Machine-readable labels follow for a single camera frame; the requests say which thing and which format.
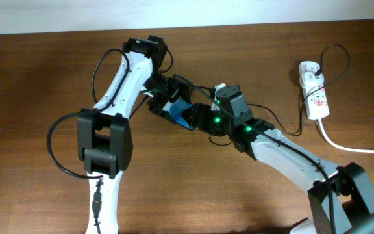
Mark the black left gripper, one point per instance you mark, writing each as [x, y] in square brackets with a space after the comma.
[156, 104]

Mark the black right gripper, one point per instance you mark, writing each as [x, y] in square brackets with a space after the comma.
[200, 117]

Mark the blue screen Galaxy smartphone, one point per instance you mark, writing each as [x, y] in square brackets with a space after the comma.
[173, 113]

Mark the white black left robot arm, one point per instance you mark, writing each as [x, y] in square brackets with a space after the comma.
[103, 134]

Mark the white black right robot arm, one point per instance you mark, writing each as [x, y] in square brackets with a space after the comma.
[341, 197]

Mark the white USB charger plug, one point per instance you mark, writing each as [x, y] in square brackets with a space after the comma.
[308, 79]

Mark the white power strip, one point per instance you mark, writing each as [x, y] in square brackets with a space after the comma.
[316, 101]

